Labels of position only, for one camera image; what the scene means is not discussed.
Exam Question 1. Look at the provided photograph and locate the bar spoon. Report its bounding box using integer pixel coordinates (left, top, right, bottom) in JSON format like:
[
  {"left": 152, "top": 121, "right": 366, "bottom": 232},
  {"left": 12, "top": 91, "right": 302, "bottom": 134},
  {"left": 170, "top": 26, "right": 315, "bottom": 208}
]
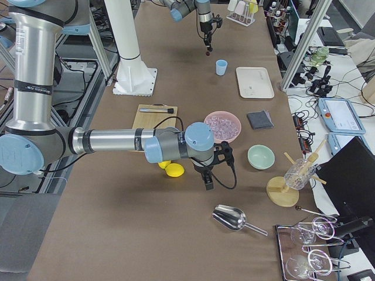
[{"left": 295, "top": 205, "right": 336, "bottom": 218}]

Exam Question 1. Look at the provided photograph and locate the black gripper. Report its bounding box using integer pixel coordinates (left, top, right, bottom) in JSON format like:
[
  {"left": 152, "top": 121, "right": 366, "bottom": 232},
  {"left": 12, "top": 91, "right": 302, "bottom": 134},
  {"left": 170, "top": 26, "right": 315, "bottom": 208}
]
[
  {"left": 192, "top": 141, "right": 234, "bottom": 190},
  {"left": 196, "top": 13, "right": 222, "bottom": 53}
]

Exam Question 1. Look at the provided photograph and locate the grey folded cloth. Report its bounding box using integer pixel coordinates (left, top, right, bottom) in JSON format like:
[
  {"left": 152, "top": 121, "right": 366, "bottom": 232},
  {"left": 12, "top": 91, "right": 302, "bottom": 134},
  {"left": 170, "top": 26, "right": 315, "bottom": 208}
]
[{"left": 247, "top": 110, "right": 274, "bottom": 129}]

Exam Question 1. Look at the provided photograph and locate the pink plastic cup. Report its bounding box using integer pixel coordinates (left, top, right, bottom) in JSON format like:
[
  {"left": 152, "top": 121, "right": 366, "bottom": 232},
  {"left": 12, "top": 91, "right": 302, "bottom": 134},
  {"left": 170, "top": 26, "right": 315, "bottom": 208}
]
[{"left": 234, "top": 1, "right": 246, "bottom": 15}]

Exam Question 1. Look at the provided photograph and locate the whole lemon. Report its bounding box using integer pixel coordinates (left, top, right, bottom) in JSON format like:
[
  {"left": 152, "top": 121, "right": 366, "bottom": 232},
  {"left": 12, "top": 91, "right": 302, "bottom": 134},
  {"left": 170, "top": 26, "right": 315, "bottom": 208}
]
[
  {"left": 158, "top": 160, "right": 171, "bottom": 169},
  {"left": 165, "top": 163, "right": 185, "bottom": 177}
]

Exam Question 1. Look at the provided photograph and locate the pink bowl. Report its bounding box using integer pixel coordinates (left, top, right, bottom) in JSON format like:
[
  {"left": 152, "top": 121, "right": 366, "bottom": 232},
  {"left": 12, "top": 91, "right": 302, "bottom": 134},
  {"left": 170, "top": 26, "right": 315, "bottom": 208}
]
[{"left": 203, "top": 111, "right": 242, "bottom": 146}]

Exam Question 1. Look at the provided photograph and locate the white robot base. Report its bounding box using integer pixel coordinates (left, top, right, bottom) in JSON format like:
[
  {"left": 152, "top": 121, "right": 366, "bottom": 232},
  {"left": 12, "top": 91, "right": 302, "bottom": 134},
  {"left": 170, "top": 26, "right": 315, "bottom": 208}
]
[{"left": 105, "top": 0, "right": 158, "bottom": 97}]

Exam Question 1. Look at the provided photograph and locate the white wire cup rack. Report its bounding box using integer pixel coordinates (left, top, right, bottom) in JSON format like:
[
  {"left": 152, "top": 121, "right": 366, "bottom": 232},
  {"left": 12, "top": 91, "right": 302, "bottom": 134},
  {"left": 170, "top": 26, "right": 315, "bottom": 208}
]
[{"left": 226, "top": 1, "right": 255, "bottom": 27}]

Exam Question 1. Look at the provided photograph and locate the steel ice scoop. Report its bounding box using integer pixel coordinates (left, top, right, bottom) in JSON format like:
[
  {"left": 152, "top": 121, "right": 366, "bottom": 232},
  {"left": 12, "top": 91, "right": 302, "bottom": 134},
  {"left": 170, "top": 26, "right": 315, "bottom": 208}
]
[{"left": 212, "top": 204, "right": 268, "bottom": 237}]

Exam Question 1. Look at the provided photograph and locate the metal wine glass rack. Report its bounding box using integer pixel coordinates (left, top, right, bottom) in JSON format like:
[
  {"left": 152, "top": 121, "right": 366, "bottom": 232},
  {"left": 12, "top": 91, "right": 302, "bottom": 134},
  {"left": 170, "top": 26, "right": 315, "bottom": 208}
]
[{"left": 275, "top": 216, "right": 351, "bottom": 280}]

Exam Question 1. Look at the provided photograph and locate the teach pendant upper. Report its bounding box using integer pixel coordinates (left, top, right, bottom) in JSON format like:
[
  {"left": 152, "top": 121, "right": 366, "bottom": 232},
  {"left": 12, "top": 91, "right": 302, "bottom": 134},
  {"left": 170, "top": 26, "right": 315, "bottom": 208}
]
[{"left": 318, "top": 98, "right": 366, "bottom": 135}]

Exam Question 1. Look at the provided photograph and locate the green bowl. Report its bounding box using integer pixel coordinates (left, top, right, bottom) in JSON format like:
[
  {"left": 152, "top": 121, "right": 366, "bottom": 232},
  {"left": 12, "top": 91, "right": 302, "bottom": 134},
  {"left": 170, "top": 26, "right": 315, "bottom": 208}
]
[{"left": 247, "top": 145, "right": 275, "bottom": 170}]

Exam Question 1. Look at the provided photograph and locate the white plastic cup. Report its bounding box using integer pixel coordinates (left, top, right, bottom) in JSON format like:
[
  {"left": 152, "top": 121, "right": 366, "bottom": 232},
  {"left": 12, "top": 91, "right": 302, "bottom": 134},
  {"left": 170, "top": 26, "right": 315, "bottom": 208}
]
[{"left": 227, "top": 0, "right": 237, "bottom": 12}]

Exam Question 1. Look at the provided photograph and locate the steel muddler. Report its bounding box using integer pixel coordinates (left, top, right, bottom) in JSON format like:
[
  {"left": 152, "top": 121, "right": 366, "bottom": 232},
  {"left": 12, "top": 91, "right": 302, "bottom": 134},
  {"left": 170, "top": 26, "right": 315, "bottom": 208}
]
[{"left": 138, "top": 108, "right": 175, "bottom": 114}]

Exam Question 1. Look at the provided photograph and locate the clear ice cubes pile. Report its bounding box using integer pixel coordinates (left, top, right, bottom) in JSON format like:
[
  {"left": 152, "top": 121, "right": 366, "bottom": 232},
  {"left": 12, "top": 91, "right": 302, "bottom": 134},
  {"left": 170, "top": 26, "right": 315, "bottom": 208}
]
[{"left": 204, "top": 112, "right": 240, "bottom": 140}]

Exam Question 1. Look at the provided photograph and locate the yellow plastic cup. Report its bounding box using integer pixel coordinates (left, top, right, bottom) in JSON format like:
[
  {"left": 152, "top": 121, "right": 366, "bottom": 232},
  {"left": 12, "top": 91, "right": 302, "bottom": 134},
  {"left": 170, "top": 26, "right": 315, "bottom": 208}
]
[{"left": 248, "top": 0, "right": 258, "bottom": 14}]

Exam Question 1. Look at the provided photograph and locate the wine glass upper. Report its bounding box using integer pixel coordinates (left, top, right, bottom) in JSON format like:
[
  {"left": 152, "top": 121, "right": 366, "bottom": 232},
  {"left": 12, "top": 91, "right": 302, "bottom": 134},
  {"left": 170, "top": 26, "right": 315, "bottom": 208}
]
[{"left": 291, "top": 217, "right": 335, "bottom": 246}]

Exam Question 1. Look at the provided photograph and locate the black monitor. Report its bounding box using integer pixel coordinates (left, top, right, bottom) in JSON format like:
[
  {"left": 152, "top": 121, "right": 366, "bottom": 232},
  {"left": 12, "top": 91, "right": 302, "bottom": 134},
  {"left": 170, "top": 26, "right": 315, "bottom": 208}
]
[{"left": 317, "top": 136, "right": 374, "bottom": 218}]

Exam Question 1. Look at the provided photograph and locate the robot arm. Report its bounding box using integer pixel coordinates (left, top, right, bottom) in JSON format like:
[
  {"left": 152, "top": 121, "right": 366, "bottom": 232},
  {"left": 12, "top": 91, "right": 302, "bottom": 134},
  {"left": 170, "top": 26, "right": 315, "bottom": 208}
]
[
  {"left": 159, "top": 0, "right": 223, "bottom": 56},
  {"left": 1, "top": 1, "right": 237, "bottom": 190}
]

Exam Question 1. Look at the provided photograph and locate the wooden cutting board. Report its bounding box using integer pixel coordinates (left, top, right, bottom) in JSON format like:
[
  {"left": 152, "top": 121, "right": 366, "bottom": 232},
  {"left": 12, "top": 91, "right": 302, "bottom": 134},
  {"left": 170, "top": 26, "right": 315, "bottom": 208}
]
[{"left": 132, "top": 104, "right": 178, "bottom": 129}]

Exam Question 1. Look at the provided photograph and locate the light blue cup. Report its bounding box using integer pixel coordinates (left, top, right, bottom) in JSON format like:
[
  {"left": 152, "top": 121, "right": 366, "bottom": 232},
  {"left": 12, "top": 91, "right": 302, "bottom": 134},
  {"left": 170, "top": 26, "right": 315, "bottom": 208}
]
[{"left": 216, "top": 59, "right": 228, "bottom": 76}]

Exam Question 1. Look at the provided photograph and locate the clear textured glass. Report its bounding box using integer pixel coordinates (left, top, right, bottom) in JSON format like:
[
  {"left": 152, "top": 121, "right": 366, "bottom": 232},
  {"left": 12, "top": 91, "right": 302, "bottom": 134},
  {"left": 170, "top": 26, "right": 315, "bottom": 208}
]
[{"left": 284, "top": 159, "right": 316, "bottom": 190}]

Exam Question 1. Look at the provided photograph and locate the cream rabbit tray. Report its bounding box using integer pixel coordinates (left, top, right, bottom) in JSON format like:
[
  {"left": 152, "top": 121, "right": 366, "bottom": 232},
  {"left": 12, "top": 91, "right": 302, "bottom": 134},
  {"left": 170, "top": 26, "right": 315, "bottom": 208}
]
[{"left": 236, "top": 67, "right": 274, "bottom": 99}]

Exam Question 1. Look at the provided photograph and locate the teach pendant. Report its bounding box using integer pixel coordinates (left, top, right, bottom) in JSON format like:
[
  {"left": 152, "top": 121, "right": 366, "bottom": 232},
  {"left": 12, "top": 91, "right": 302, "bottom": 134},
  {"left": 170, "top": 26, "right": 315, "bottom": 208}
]
[
  {"left": 318, "top": 98, "right": 366, "bottom": 135},
  {"left": 328, "top": 132, "right": 369, "bottom": 156}
]

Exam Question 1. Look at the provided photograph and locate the teach pendant lower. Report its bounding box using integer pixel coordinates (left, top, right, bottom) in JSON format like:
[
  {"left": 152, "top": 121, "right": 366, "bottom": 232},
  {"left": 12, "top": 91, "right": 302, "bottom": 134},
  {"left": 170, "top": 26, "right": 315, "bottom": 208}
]
[{"left": 328, "top": 132, "right": 369, "bottom": 156}]

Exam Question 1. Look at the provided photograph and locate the wine glass lower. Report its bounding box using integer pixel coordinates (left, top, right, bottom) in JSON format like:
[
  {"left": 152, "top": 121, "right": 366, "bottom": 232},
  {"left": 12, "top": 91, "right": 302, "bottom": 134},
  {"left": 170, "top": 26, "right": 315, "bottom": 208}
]
[{"left": 286, "top": 249, "right": 333, "bottom": 280}]

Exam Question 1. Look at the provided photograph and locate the wooden cup tree stand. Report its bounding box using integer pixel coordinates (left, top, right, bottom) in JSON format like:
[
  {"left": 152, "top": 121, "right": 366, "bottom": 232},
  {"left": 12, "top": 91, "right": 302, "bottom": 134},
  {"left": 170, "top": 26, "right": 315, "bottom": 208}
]
[{"left": 266, "top": 139, "right": 326, "bottom": 207}]

